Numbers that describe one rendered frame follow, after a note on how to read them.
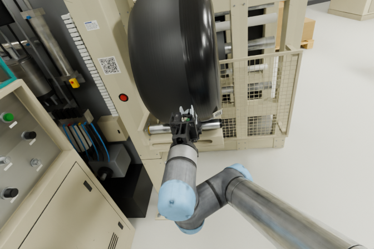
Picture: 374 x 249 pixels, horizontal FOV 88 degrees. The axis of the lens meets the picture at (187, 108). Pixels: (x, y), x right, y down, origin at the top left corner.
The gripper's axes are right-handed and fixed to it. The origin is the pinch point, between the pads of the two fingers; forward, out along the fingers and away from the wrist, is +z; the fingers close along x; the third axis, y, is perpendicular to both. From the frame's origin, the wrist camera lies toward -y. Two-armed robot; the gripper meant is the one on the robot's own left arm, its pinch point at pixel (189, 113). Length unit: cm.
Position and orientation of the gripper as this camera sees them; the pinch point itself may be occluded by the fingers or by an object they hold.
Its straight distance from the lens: 67.3
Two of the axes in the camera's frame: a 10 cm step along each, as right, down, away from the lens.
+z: 0.8, -5.8, 8.1
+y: -1.9, -8.1, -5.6
